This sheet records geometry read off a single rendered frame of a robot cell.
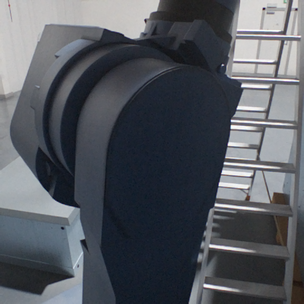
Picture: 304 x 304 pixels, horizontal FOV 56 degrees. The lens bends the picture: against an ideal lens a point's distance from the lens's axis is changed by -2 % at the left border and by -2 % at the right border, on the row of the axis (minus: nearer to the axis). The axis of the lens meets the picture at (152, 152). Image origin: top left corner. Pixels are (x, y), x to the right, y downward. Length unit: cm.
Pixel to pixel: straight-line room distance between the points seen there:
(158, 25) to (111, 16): 1148
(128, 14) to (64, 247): 1021
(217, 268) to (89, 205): 240
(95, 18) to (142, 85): 1203
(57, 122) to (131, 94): 14
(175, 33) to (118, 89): 21
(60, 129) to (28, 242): 230
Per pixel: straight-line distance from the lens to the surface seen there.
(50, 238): 253
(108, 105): 35
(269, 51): 1128
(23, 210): 245
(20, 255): 285
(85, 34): 53
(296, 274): 268
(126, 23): 1189
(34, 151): 59
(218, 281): 183
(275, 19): 1122
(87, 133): 38
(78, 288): 124
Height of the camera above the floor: 200
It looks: 26 degrees down
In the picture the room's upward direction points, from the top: straight up
